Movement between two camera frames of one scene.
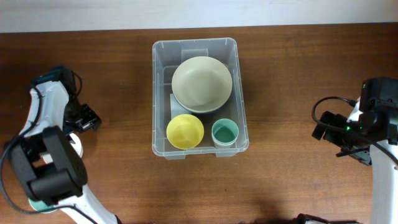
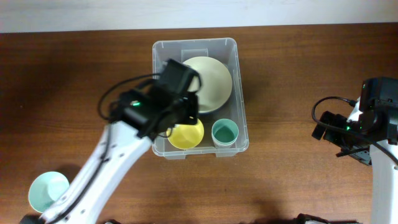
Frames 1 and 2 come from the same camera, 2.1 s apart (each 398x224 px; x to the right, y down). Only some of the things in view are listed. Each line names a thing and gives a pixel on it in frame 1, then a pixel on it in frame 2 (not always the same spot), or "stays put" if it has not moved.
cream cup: (219, 146) stays put
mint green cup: (224, 132) stays put
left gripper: (91, 119) to (193, 113)
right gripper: (331, 134) stays put
